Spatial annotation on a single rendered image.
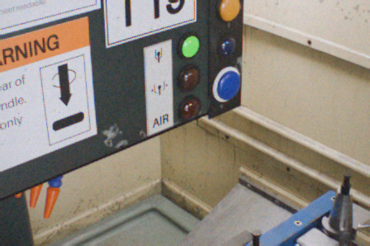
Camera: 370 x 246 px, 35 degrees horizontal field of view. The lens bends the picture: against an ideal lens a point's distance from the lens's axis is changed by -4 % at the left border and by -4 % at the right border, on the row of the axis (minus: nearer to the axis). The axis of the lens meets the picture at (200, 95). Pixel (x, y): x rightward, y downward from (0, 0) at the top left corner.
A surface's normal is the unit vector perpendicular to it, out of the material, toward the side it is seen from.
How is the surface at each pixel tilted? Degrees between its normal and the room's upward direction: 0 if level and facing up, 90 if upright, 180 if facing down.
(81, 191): 90
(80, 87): 90
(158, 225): 0
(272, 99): 89
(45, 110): 90
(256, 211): 24
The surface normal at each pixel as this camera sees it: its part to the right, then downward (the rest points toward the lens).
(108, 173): 0.67, 0.32
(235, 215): -0.31, -0.70
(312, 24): -0.74, 0.29
